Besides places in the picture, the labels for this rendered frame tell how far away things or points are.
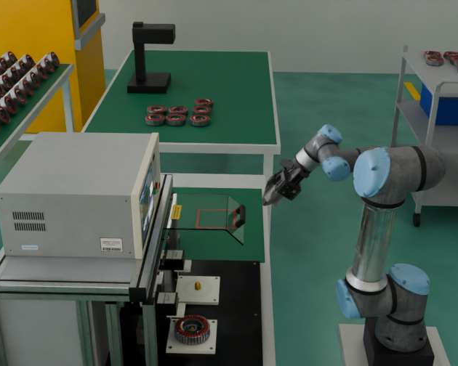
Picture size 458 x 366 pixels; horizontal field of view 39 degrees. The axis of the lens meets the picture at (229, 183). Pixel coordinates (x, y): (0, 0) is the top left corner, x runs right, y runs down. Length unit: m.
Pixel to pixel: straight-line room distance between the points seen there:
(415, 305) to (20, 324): 1.10
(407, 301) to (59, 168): 1.06
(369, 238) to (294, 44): 5.55
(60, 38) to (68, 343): 3.81
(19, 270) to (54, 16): 3.73
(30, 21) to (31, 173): 3.62
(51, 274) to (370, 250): 0.86
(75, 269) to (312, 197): 2.93
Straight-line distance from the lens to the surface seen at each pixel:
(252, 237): 2.64
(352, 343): 2.17
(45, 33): 5.47
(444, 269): 3.99
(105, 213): 1.80
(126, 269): 1.82
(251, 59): 4.98
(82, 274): 1.82
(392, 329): 2.01
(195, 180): 3.09
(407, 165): 1.64
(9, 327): 1.93
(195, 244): 2.60
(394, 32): 7.31
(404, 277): 1.92
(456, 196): 4.42
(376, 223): 1.72
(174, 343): 2.08
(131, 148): 2.04
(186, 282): 2.33
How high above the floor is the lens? 2.13
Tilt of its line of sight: 27 degrees down
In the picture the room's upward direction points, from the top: 1 degrees clockwise
